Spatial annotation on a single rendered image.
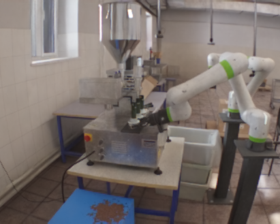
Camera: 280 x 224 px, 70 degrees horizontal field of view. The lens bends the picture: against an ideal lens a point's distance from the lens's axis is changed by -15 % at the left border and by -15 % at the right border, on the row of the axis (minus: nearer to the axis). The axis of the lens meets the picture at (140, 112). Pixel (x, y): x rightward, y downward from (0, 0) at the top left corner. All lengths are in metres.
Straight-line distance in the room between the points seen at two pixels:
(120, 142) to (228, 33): 10.73
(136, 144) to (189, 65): 10.38
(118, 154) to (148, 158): 0.20
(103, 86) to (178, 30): 10.43
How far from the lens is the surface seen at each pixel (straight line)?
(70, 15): 3.98
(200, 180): 2.36
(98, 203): 1.50
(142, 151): 1.44
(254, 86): 2.20
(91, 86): 1.45
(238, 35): 11.92
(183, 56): 11.67
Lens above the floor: 1.53
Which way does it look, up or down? 16 degrees down
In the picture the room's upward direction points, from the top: straight up
